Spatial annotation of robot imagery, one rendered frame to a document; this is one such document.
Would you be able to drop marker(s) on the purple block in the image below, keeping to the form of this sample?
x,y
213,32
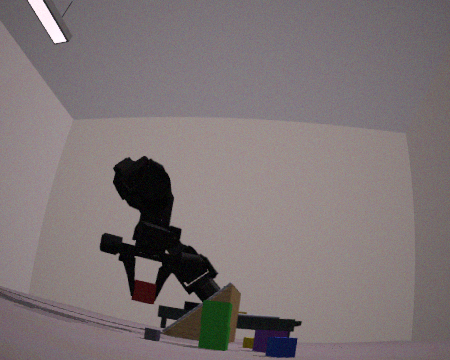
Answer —
x,y
261,336

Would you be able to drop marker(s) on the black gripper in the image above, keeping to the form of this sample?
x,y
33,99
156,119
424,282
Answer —
x,y
184,262

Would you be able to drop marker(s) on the red block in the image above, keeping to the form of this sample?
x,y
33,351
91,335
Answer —
x,y
144,292

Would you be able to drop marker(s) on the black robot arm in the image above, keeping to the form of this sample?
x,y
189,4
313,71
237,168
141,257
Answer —
x,y
146,187

